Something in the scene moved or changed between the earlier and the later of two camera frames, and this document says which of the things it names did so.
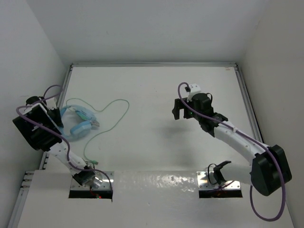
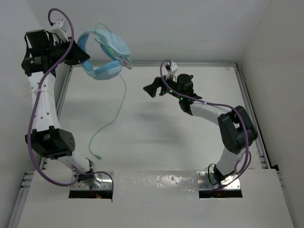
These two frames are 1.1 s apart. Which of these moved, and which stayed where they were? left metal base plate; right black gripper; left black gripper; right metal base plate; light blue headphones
Moved: right black gripper; left black gripper; light blue headphones
Stayed: right metal base plate; left metal base plate
